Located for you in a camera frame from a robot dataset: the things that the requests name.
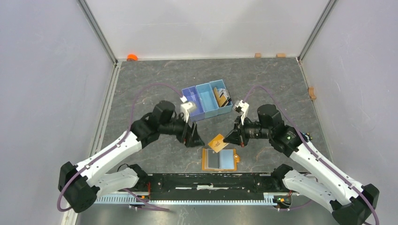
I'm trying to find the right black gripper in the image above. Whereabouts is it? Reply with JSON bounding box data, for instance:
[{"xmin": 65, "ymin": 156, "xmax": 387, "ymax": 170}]
[{"xmin": 223, "ymin": 115, "xmax": 272, "ymax": 148}]

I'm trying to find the stack of credit cards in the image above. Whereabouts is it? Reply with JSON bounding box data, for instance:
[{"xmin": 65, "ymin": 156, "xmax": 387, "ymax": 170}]
[{"xmin": 213, "ymin": 87, "xmax": 231, "ymax": 107}]

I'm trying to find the orange round cap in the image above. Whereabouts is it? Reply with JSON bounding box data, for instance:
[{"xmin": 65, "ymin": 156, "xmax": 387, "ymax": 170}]
[{"xmin": 126, "ymin": 54, "xmax": 138, "ymax": 61}]

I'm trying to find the grey credit card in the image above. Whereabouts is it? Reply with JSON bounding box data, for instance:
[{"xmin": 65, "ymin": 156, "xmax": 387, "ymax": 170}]
[{"xmin": 207, "ymin": 150, "xmax": 220, "ymax": 169}]

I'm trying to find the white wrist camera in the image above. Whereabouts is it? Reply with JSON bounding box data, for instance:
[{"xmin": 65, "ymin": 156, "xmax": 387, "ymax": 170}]
[
  {"xmin": 180, "ymin": 96, "xmax": 197, "ymax": 123},
  {"xmin": 232, "ymin": 100, "xmax": 249, "ymax": 125}
]

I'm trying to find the right wooden block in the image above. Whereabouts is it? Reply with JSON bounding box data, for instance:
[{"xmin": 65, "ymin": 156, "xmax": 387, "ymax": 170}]
[{"xmin": 276, "ymin": 53, "xmax": 286, "ymax": 58}]

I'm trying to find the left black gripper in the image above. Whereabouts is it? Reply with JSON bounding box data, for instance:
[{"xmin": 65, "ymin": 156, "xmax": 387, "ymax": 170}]
[{"xmin": 159, "ymin": 111, "xmax": 205, "ymax": 147}]

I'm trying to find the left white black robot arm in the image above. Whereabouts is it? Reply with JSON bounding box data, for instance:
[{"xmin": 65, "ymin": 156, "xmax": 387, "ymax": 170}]
[{"xmin": 57, "ymin": 100, "xmax": 204, "ymax": 213}]

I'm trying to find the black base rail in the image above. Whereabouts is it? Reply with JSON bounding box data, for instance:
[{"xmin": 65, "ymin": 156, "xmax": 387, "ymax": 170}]
[{"xmin": 131, "ymin": 172, "xmax": 289, "ymax": 201}]

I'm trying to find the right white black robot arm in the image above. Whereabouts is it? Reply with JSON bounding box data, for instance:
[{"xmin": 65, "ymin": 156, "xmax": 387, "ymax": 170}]
[{"xmin": 223, "ymin": 100, "xmax": 380, "ymax": 225}]

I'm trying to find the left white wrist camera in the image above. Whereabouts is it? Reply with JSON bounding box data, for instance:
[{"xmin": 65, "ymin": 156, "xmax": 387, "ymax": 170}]
[{"xmin": 180, "ymin": 96, "xmax": 197, "ymax": 123}]

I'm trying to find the light blue bin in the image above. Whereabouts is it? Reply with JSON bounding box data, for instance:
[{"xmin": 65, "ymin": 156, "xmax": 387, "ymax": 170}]
[
  {"xmin": 209, "ymin": 80, "xmax": 233, "ymax": 115},
  {"xmin": 196, "ymin": 83, "xmax": 219, "ymax": 119}
]

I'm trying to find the orange leather card holder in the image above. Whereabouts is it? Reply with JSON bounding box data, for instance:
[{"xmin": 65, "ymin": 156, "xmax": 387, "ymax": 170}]
[{"xmin": 201, "ymin": 148, "xmax": 240, "ymax": 172}]

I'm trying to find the purple plastic bin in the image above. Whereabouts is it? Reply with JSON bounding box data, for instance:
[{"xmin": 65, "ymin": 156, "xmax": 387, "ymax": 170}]
[{"xmin": 182, "ymin": 86, "xmax": 205, "ymax": 121}]

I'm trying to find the white slotted cable duct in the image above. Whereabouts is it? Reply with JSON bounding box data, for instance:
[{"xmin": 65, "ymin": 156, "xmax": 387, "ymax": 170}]
[{"xmin": 94, "ymin": 194, "xmax": 277, "ymax": 206}]

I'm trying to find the curved wooden piece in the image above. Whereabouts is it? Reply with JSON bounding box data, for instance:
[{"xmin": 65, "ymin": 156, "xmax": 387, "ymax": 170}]
[{"xmin": 308, "ymin": 87, "xmax": 317, "ymax": 101}]

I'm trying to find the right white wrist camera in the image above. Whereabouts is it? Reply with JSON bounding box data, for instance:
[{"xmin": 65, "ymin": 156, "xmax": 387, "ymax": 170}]
[{"xmin": 232, "ymin": 100, "xmax": 249, "ymax": 125}]

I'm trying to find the gold credit card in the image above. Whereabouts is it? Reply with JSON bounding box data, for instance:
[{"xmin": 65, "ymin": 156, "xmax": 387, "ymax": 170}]
[{"xmin": 208, "ymin": 134, "xmax": 228, "ymax": 153}]

